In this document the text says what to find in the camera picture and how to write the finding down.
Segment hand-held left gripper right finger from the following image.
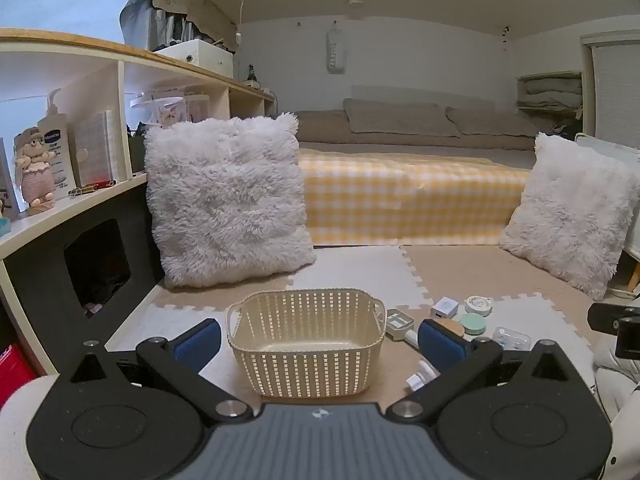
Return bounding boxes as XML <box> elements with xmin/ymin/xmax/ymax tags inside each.
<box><xmin>390</xmin><ymin>318</ymin><xmax>576</xmax><ymax>423</ymax></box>

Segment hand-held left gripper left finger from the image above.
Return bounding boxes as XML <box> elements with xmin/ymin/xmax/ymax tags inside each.
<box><xmin>60</xmin><ymin>318</ymin><xmax>254</xmax><ymax>424</ymax></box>

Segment white square charger box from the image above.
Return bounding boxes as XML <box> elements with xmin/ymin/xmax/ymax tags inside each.
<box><xmin>431</xmin><ymin>296</ymin><xmax>460</xmax><ymax>320</ymax></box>

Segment grey plastic tray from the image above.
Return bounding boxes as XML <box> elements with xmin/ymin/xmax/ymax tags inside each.
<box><xmin>385</xmin><ymin>307</ymin><xmax>415</xmax><ymax>339</ymax></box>

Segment clear plastic case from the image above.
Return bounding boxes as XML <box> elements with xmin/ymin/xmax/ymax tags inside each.
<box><xmin>492</xmin><ymin>326</ymin><xmax>532</xmax><ymax>352</ymax></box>

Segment cream plastic woven basket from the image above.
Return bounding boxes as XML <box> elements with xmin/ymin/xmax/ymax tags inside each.
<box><xmin>226</xmin><ymin>288</ymin><xmax>387</xmax><ymax>399</ymax></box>

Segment green round container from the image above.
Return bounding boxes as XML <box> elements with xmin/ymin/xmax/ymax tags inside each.
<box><xmin>459</xmin><ymin>312</ymin><xmax>487</xmax><ymax>336</ymax></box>

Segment white plastic hook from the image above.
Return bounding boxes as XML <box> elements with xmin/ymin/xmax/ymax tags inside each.
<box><xmin>406</xmin><ymin>360</ymin><xmax>440</xmax><ymax>391</ymax></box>

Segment white foam mat tile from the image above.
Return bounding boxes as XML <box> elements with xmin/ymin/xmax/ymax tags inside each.
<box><xmin>435</xmin><ymin>294</ymin><xmax>581</xmax><ymax>356</ymax></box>
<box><xmin>105</xmin><ymin>305</ymin><xmax>236</xmax><ymax>376</ymax></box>
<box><xmin>287</xmin><ymin>245</ymin><xmax>435</xmax><ymax>311</ymax></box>

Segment person's white jacket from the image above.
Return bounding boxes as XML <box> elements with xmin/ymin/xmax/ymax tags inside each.
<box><xmin>592</xmin><ymin>332</ymin><xmax>640</xmax><ymax>423</ymax></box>

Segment round white tin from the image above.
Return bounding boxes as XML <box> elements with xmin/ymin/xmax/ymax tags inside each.
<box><xmin>464</xmin><ymin>295</ymin><xmax>495</xmax><ymax>317</ymax></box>

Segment dark cloth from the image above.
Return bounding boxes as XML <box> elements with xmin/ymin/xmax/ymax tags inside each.
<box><xmin>64</xmin><ymin>219</ymin><xmax>132</xmax><ymax>318</ymax></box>

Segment small fluffy white pillow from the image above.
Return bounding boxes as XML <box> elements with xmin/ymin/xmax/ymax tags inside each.
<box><xmin>499</xmin><ymin>132</ymin><xmax>640</xmax><ymax>301</ymax></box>

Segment large fluffy white pillow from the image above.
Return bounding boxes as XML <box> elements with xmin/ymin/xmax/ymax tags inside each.
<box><xmin>143</xmin><ymin>112</ymin><xmax>318</xmax><ymax>290</ymax></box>

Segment yellow checked blanket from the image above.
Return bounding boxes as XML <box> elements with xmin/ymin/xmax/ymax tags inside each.
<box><xmin>298</xmin><ymin>149</ymin><xmax>532</xmax><ymax>247</ymax></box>

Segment red box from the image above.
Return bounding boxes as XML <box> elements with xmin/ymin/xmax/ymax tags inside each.
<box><xmin>0</xmin><ymin>344</ymin><xmax>32</xmax><ymax>406</ymax></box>

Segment white wooden shelf unit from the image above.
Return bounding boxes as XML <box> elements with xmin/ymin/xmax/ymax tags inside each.
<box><xmin>0</xmin><ymin>29</ymin><xmax>278</xmax><ymax>376</ymax></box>

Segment beige mattress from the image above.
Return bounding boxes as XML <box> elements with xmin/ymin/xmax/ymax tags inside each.
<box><xmin>292</xmin><ymin>132</ymin><xmax>538</xmax><ymax>171</ymax></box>

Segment dark bag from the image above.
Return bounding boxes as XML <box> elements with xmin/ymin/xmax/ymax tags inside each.
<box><xmin>126</xmin><ymin>122</ymin><xmax>149</xmax><ymax>175</ymax></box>

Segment checked notebook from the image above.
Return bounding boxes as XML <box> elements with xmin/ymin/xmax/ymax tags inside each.
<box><xmin>74</xmin><ymin>110</ymin><xmax>121</xmax><ymax>187</ymax></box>

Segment beige bed pillow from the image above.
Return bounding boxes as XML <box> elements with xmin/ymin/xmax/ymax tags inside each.
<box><xmin>344</xmin><ymin>98</ymin><xmax>462</xmax><ymax>139</ymax></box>

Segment white door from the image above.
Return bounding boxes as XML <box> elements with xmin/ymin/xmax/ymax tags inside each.
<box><xmin>580</xmin><ymin>32</ymin><xmax>640</xmax><ymax>148</ymax></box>

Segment clear plastic container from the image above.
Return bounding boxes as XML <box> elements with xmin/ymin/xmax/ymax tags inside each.
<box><xmin>131</xmin><ymin>94</ymin><xmax>210</xmax><ymax>126</ymax></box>

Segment crochet doll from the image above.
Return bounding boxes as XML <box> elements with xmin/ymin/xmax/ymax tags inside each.
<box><xmin>13</xmin><ymin>127</ymin><xmax>57</xmax><ymax>217</ymax></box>

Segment white lotion pump bottle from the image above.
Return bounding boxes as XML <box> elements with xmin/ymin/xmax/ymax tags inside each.
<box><xmin>37</xmin><ymin>89</ymin><xmax>77</xmax><ymax>201</ymax></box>

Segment beige folded bedding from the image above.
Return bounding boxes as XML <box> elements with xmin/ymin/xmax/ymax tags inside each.
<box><xmin>292</xmin><ymin>110</ymin><xmax>352</xmax><ymax>144</ymax></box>

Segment stack of folded blankets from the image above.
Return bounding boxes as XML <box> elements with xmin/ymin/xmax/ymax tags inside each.
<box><xmin>517</xmin><ymin>72</ymin><xmax>583</xmax><ymax>133</ymax></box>

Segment white storage box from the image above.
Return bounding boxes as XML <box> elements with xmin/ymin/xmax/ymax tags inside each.
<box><xmin>154</xmin><ymin>39</ymin><xmax>234</xmax><ymax>79</ymax></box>

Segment white hanging pouch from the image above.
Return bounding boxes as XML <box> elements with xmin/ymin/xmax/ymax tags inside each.
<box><xmin>326</xmin><ymin>20</ymin><xmax>346</xmax><ymax>75</ymax></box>

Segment dark hanging clothes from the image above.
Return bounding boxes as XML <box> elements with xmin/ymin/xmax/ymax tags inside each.
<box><xmin>119</xmin><ymin>0</ymin><xmax>201</xmax><ymax>53</ymax></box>

